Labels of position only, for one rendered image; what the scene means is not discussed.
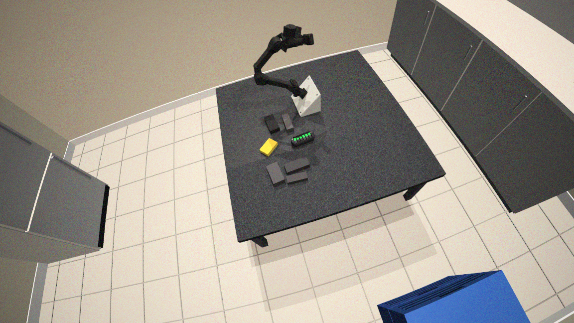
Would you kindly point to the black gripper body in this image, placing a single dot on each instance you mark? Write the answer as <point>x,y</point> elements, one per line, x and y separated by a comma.
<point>308,39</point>

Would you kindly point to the yellow rectangular block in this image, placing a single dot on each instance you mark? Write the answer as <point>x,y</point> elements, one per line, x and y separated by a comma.
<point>268,147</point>

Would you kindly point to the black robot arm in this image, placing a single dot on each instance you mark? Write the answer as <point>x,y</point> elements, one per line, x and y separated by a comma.
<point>275,45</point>

